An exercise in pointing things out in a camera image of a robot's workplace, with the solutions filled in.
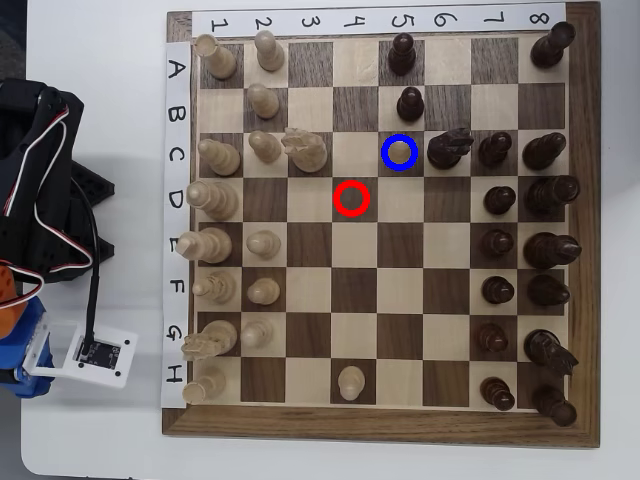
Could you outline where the light wooden rook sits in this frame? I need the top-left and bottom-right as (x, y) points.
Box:
(181, 366), (228, 406)
(193, 33), (237, 81)

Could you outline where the light wooden bishop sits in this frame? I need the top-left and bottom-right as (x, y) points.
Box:
(191, 271), (237, 307)
(197, 138), (242, 178)

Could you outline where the white red servo cable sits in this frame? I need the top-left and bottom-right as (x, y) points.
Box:
(2, 104), (71, 217)
(0, 122), (96, 309)

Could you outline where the dark wooden knight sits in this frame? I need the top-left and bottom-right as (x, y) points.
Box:
(427, 127), (475, 171)
(523, 329), (581, 378)

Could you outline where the light wooden queen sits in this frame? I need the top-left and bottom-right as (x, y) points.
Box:
(185, 180), (241, 223)

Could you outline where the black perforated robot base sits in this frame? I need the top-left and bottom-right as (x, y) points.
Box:
(69, 158), (117, 274)

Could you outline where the black camera cable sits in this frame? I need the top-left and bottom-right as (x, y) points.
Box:
(74, 182), (103, 357)

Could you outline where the light wooden king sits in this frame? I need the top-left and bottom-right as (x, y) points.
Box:
(176, 226), (234, 265)

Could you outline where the dark wooden rook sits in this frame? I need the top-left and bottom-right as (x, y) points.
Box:
(531, 385), (579, 428)
(530, 21), (578, 70)

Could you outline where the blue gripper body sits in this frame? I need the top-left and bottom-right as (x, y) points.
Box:
(0, 297), (56, 400)

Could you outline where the dark wooden pawn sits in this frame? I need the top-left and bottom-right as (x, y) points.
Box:
(483, 185), (518, 217)
(480, 377), (517, 413)
(474, 323), (510, 354)
(480, 229), (516, 260)
(477, 131), (514, 169)
(481, 276), (516, 306)
(396, 86), (426, 124)
(388, 32), (418, 77)

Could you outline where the dark wooden queen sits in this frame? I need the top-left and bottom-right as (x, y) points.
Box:
(524, 175), (582, 217)

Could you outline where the light wooden knight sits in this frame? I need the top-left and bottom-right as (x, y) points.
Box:
(280, 126), (330, 175)
(180, 319), (239, 363)

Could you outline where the dark wooden bishop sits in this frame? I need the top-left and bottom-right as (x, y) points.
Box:
(522, 132), (568, 172)
(527, 274), (572, 308)

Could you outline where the white paper number strip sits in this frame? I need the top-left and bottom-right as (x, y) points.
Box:
(191, 2), (568, 37)

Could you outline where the white paper letter strip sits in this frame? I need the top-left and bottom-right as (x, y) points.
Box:
(160, 39), (194, 410)

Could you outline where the wooden chessboard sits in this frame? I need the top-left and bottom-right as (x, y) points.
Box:
(161, 1), (603, 450)

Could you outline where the dark wooden king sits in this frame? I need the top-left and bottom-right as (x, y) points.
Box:
(523, 232), (583, 271)

